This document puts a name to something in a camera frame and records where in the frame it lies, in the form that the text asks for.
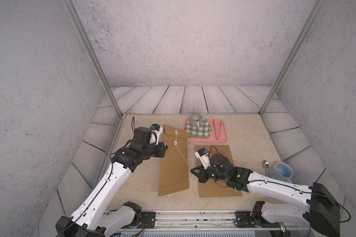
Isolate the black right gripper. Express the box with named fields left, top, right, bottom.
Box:
left=189, top=164, right=228, bottom=184

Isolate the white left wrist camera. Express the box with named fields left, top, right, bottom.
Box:
left=150, top=123, right=163, bottom=145

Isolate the aluminium frame post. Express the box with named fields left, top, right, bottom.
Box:
left=62, top=0, right=123, bottom=117
left=259, top=0, right=326, bottom=117

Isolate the striped grey-green bowl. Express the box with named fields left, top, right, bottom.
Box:
left=189, top=113, right=203, bottom=128

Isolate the brown kraft file bag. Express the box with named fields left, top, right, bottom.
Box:
left=158, top=125, right=190, bottom=197

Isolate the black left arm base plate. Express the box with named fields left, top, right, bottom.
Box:
left=123, top=211, right=156, bottom=229

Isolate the aluminium frame post left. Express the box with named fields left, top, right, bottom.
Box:
left=62, top=0, right=123, bottom=117

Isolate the pink plastic tray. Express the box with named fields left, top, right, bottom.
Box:
left=184, top=119, right=227, bottom=143

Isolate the green checkered cloth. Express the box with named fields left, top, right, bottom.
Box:
left=186, top=119, right=212, bottom=138

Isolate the metal spoon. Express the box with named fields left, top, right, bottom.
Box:
left=262, top=160, right=269, bottom=177

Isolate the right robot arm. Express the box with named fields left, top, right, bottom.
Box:
left=190, top=148, right=352, bottom=237

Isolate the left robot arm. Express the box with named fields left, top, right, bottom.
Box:
left=55, top=124, right=168, bottom=237

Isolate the aluminium frame post right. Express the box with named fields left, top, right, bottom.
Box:
left=259, top=0, right=326, bottom=117

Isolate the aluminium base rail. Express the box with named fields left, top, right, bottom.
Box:
left=68, top=208, right=327, bottom=237

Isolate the light blue mug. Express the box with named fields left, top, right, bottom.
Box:
left=268, top=163, right=294, bottom=183

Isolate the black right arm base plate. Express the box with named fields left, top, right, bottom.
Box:
left=234, top=211, right=279, bottom=228

